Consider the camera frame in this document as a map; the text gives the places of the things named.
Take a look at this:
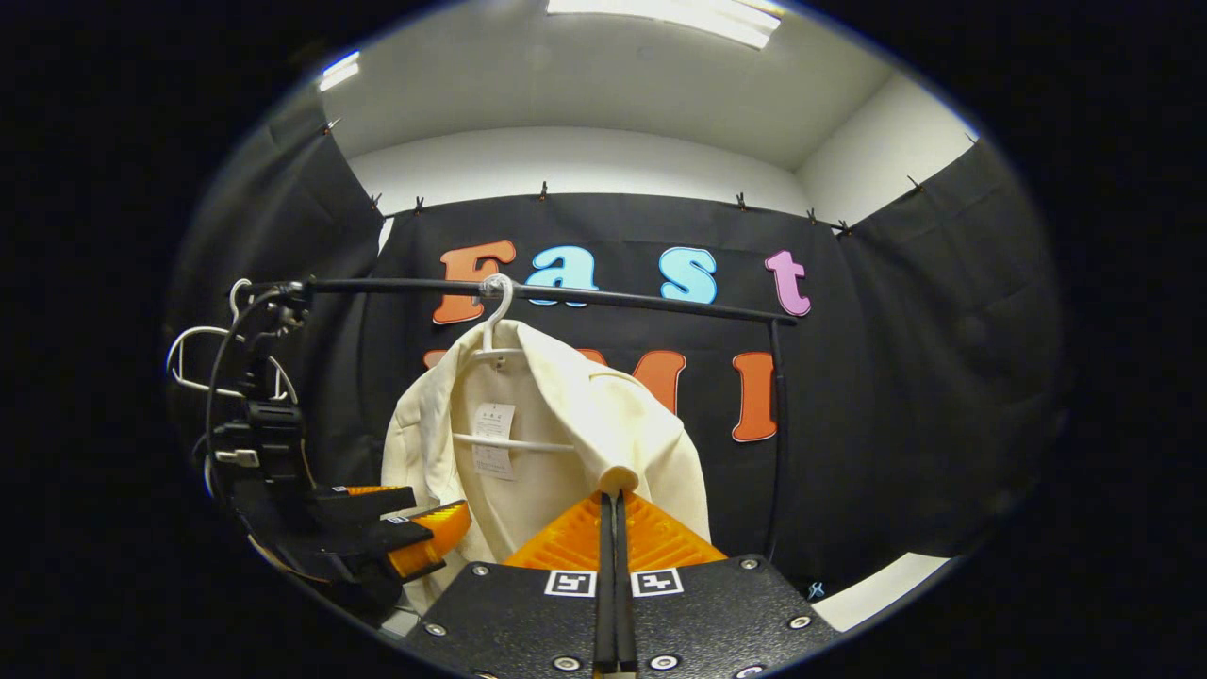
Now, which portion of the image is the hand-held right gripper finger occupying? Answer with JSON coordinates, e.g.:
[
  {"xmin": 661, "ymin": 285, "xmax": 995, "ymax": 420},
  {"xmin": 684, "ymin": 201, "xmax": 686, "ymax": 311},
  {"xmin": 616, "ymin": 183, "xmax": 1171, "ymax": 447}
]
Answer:
[
  {"xmin": 404, "ymin": 490, "xmax": 617, "ymax": 678},
  {"xmin": 615, "ymin": 490, "xmax": 842, "ymax": 678}
]

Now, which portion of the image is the cream button-up shirt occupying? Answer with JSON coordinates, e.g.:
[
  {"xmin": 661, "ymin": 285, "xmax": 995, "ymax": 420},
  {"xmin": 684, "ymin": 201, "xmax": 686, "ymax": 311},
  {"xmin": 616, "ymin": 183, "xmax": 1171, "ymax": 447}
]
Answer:
[{"xmin": 380, "ymin": 319, "xmax": 711, "ymax": 614}]

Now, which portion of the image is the white empty plastic hanger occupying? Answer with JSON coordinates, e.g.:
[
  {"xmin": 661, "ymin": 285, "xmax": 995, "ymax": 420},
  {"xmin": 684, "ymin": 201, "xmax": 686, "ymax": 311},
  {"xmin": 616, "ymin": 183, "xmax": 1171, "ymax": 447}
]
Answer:
[{"xmin": 167, "ymin": 278, "xmax": 298, "ymax": 402}]

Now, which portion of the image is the white shirt hanger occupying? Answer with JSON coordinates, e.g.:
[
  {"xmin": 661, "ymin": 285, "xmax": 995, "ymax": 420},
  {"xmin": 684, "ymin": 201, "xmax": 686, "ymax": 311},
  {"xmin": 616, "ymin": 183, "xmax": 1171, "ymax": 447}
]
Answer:
[{"xmin": 453, "ymin": 273, "xmax": 578, "ymax": 454}]

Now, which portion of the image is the white paper garment tag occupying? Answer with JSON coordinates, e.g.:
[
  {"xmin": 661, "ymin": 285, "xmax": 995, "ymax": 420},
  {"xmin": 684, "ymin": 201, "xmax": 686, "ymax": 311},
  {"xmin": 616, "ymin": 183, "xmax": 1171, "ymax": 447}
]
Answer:
[{"xmin": 471, "ymin": 403, "xmax": 518, "ymax": 482}]

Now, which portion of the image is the black backdrop cloth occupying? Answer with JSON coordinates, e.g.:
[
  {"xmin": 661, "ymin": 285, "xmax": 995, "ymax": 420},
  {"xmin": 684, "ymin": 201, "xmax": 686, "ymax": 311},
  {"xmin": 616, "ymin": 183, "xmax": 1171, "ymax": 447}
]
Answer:
[{"xmin": 165, "ymin": 85, "xmax": 1066, "ymax": 604}]

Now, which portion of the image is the row of black backdrop clips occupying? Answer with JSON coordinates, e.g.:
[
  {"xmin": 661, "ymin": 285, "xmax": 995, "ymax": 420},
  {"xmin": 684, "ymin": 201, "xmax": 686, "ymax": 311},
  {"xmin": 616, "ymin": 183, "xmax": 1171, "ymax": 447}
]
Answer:
[{"xmin": 323, "ymin": 117, "xmax": 977, "ymax": 234}]

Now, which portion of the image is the small ceiling light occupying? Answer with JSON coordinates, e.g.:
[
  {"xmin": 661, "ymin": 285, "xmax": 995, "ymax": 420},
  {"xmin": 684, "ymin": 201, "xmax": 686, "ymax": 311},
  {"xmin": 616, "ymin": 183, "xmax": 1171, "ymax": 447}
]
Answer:
[{"xmin": 319, "ymin": 50, "xmax": 361, "ymax": 92}]

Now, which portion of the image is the ceiling light panel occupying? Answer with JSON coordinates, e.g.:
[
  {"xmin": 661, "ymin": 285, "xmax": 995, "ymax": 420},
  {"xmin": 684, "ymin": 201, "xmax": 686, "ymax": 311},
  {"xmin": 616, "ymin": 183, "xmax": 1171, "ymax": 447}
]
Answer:
[{"xmin": 547, "ymin": 0, "xmax": 784, "ymax": 50}]

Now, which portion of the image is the black clothes rail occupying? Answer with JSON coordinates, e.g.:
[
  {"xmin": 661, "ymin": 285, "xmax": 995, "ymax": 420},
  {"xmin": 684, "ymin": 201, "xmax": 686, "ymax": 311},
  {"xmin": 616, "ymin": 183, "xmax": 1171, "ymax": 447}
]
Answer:
[{"xmin": 283, "ymin": 276, "xmax": 800, "ymax": 567}]

